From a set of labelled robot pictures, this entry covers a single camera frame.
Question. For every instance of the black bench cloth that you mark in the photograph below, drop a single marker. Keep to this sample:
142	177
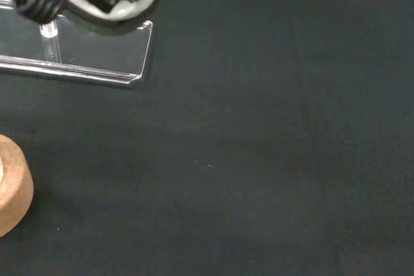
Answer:
258	146

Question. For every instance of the clear acrylic funnel stand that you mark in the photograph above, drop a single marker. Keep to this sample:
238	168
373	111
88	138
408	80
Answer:
97	53

